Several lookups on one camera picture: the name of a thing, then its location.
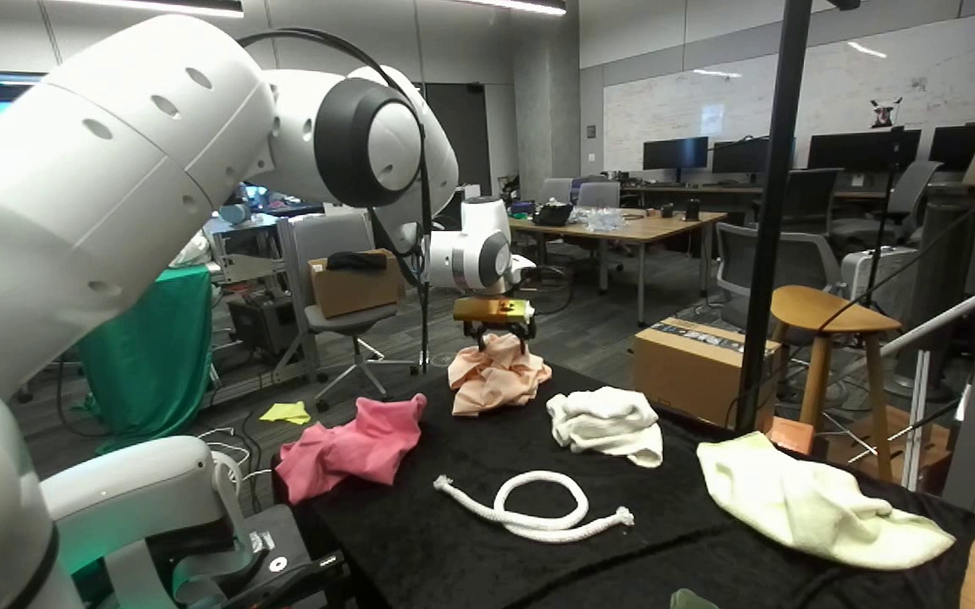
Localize silver metal pole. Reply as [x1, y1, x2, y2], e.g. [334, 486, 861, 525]
[871, 277, 975, 493]

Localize pale yellow-green cloth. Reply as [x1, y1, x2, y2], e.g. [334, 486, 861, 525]
[693, 428, 957, 573]

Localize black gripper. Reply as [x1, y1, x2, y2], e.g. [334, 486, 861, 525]
[458, 314, 538, 347]

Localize grey office chair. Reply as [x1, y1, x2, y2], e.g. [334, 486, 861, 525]
[274, 208, 422, 416]

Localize black flat device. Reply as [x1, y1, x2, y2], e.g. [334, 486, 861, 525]
[324, 248, 391, 275]

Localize wooden stool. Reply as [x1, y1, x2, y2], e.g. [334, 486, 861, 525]
[765, 282, 907, 484]

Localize white crumpled object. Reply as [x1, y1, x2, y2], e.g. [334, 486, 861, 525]
[170, 230, 216, 275]

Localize small plain cardboard box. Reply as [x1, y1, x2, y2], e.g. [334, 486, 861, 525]
[308, 250, 408, 320]

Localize black velvet table cover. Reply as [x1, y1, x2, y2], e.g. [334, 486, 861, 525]
[272, 355, 975, 609]

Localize ceiling light strip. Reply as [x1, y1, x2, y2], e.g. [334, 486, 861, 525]
[468, 0, 570, 19]
[69, 0, 247, 19]

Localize green drape cloth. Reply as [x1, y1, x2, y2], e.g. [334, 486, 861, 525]
[70, 265, 221, 443]

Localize orange plush toy green leaves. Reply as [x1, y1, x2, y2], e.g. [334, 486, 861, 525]
[667, 585, 720, 609]

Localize white terry towel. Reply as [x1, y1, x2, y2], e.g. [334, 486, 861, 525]
[541, 382, 667, 472]

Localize wooden desk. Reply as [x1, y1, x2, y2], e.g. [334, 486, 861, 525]
[503, 205, 732, 332]

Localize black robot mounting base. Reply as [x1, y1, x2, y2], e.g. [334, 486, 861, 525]
[145, 500, 350, 609]

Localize dark door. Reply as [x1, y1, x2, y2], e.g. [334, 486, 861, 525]
[417, 79, 494, 198]

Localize white rope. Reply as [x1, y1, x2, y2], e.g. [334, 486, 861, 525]
[431, 468, 636, 547]

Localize whiteboard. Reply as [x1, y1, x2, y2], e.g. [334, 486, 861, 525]
[599, 2, 975, 180]

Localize peach cloth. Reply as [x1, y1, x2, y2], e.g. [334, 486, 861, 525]
[442, 329, 555, 420]

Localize pink cloth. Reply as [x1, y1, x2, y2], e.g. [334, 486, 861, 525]
[274, 389, 431, 507]

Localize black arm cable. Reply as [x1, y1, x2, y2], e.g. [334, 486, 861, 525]
[233, 27, 438, 375]

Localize cardboard box with printed tape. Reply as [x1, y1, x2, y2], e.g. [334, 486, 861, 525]
[631, 314, 786, 434]

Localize black stand pole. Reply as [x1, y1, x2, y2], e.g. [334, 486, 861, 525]
[732, 0, 817, 436]

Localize grey padded chair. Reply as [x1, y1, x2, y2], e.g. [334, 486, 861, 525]
[713, 221, 846, 332]

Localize yellow rag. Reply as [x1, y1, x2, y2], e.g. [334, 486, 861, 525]
[256, 396, 318, 428]

